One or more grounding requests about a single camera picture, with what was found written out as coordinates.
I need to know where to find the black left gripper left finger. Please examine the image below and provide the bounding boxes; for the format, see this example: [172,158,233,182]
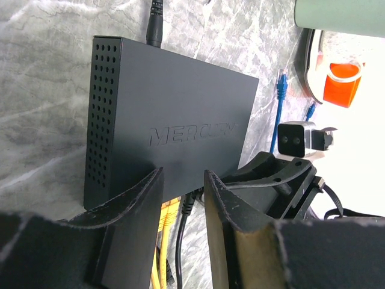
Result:
[1,169,164,288]

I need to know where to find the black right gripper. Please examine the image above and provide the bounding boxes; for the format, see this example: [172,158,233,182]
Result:
[222,152,343,220]

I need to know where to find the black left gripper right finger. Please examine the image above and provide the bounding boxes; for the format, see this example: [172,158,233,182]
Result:
[204,171,384,288]

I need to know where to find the yellow ethernet cable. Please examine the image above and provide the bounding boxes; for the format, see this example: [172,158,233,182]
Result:
[150,198,181,289]

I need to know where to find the blue ethernet cable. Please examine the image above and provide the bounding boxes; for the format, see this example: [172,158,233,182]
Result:
[269,68,316,154]

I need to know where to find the black network switch box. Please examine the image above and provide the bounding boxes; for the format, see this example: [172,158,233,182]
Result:
[84,36,259,210]

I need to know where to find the thin black power cord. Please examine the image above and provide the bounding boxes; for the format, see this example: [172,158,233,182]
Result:
[146,0,164,48]

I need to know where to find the white square plate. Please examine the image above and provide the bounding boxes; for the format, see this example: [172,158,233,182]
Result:
[304,28,323,105]

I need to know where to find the orange plastic bowl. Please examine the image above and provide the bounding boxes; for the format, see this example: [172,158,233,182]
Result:
[323,60,366,108]

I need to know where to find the pale green cup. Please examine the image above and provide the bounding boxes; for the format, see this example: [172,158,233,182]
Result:
[294,0,384,37]

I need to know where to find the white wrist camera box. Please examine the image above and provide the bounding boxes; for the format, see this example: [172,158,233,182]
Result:
[277,121,337,158]

